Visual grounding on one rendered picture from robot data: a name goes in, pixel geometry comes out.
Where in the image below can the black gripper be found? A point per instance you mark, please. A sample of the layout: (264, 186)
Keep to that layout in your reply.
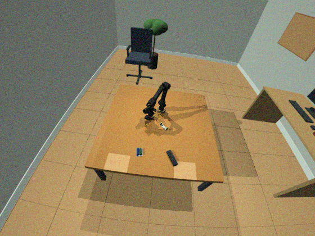
(150, 114)

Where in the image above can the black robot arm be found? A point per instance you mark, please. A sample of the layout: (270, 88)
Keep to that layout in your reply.
(163, 88)

